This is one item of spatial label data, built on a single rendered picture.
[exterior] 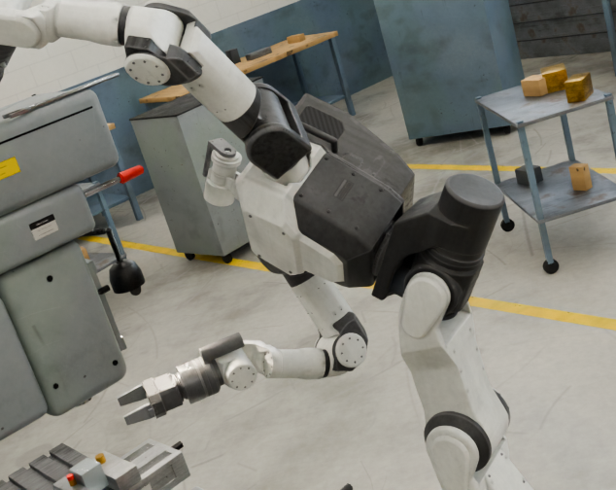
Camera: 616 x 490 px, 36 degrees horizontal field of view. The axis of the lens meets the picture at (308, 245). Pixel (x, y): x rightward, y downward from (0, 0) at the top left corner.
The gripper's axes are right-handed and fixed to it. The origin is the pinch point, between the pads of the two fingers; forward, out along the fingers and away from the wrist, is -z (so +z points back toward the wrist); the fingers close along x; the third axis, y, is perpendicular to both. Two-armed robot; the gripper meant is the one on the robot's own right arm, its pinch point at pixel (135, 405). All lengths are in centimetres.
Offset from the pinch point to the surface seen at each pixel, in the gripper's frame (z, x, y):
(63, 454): -22, -54, 29
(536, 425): 140, -108, 122
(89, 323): -2.3, 7.7, -23.7
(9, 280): -13.0, 11.8, -38.7
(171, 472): 2.1, -14.0, 26.0
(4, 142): -4, 12, -63
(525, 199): 234, -257, 91
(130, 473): -6.5, -9.8, 19.7
